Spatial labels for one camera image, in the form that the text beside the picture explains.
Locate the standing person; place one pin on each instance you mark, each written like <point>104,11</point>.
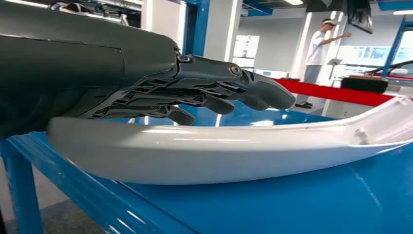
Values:
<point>316,51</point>

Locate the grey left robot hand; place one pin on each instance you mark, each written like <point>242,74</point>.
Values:
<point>80,64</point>

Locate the red barrier tape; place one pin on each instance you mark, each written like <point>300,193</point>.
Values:
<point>332,92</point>

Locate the blue metal shelf rack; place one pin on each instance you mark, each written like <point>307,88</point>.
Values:
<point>290,200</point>

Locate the black hanging monitor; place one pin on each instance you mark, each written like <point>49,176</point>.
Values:
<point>359,16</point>

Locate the black box with tan top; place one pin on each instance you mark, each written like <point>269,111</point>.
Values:
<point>364,85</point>

